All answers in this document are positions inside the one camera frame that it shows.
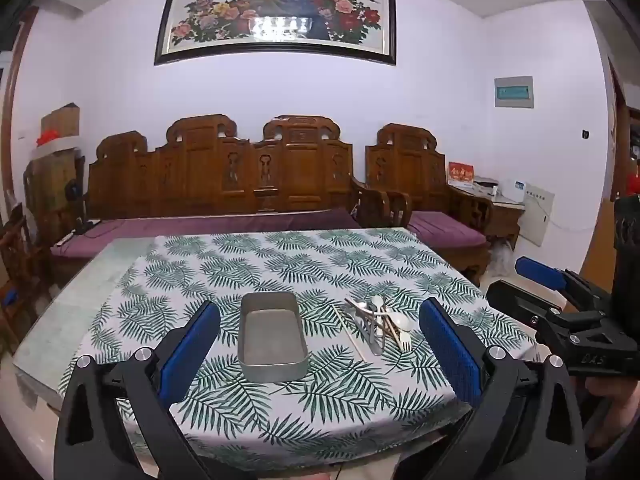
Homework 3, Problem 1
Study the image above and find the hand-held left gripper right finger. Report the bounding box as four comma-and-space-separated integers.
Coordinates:
419, 297, 587, 480

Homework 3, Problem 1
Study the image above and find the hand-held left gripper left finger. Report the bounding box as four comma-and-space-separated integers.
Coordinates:
54, 301, 236, 480

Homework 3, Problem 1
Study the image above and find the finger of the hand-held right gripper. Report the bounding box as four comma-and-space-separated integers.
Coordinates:
486, 280, 568, 331
515, 256, 613, 311

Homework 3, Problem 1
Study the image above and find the rectangular metal tray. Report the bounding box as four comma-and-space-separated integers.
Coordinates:
237, 291, 310, 378

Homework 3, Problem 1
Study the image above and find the person's right hand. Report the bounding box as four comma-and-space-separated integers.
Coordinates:
582, 377, 640, 461

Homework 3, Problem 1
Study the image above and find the clear plastic bag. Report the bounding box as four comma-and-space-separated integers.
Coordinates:
490, 237, 518, 281

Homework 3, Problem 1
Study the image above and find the wooden side table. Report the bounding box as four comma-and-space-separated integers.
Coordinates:
452, 185, 526, 251

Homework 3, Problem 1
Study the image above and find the white appliance box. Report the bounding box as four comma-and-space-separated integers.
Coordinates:
500, 179, 526, 203

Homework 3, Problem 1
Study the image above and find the square purple seat cushion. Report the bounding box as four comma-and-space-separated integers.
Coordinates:
407, 210, 488, 247

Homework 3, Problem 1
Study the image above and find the leaf-print tablecloth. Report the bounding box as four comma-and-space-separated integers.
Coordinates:
57, 227, 548, 466

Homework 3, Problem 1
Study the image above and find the red printed calendar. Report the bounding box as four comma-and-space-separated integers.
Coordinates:
447, 161, 475, 188

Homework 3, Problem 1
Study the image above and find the carved wooden armchair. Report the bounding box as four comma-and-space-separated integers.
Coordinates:
365, 123, 496, 286

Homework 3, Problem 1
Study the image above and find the wooden chair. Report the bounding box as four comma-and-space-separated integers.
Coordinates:
0, 205, 56, 351

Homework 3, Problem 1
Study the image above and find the carved wooden sofa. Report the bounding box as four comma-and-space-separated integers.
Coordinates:
50, 114, 391, 286

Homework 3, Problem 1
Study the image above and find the small cardboard box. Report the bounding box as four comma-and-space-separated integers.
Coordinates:
40, 103, 81, 147

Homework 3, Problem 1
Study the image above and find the framed peacock flower painting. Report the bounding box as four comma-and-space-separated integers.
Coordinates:
154, 0, 397, 67

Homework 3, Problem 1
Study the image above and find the white wall cabinet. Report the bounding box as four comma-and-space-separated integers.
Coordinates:
520, 184, 556, 247

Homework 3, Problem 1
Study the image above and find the grey wall panel box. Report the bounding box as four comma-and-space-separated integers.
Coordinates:
494, 76, 535, 109

